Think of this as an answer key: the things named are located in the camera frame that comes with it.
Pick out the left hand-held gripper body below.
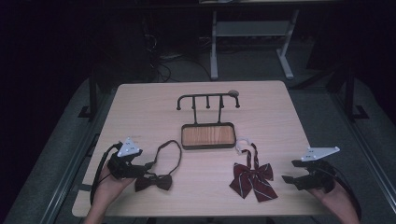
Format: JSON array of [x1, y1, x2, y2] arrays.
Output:
[[106, 136, 144, 180]]

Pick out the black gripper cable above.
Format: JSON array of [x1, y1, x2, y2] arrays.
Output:
[[89, 142, 123, 206], [328, 166, 363, 220]]

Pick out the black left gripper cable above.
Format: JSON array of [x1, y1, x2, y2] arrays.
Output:
[[89, 142, 123, 206]]

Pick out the dark maroon bow tie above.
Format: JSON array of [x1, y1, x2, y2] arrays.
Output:
[[134, 139, 183, 192]]

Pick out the person's left hand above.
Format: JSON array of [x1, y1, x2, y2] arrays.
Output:
[[92, 163, 135, 204]]

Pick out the person's right hand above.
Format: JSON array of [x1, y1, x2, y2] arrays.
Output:
[[306, 181, 348, 208]]

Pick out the black metal stand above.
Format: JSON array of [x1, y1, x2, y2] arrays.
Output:
[[342, 63, 371, 121], [78, 69, 101, 119]]

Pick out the red striped ribbon bow tie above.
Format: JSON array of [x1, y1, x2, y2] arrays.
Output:
[[229, 137, 279, 203]]

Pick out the white metal desk frame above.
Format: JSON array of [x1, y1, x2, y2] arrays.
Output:
[[209, 8, 301, 81]]

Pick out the black hook rack wooden tray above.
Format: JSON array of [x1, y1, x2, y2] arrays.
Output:
[[176, 91, 241, 151]]

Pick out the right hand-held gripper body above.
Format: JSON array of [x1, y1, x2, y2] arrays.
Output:
[[298, 146, 341, 193]]

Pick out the tangle of floor cables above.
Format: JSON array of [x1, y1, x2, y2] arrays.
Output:
[[141, 17, 213, 84]]

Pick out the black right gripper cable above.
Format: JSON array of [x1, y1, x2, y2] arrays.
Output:
[[328, 166, 363, 220]]

